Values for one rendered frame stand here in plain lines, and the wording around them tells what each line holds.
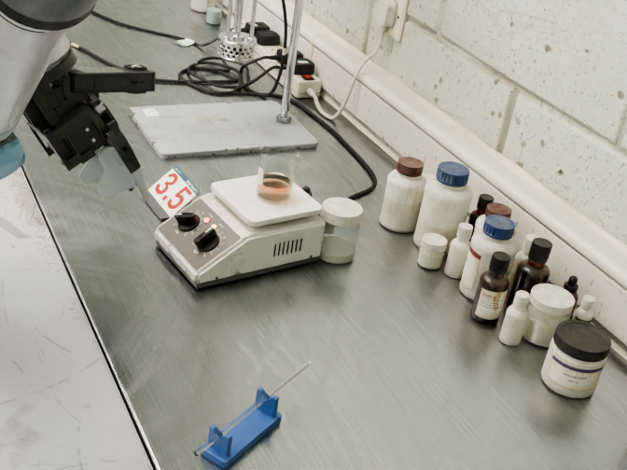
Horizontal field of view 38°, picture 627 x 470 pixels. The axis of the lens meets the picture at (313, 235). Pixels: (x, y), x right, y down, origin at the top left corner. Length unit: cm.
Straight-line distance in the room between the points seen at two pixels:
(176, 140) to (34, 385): 66
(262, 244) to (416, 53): 59
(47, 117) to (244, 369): 37
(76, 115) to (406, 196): 52
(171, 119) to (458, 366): 76
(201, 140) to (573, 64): 64
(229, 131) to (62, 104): 57
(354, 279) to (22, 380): 47
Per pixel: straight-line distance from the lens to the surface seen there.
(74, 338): 110
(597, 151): 131
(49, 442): 97
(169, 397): 102
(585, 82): 132
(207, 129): 163
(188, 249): 121
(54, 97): 111
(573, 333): 114
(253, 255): 120
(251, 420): 99
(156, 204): 138
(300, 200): 125
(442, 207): 132
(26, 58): 82
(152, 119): 165
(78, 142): 111
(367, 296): 123
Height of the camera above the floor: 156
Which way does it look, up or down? 29 degrees down
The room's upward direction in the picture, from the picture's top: 9 degrees clockwise
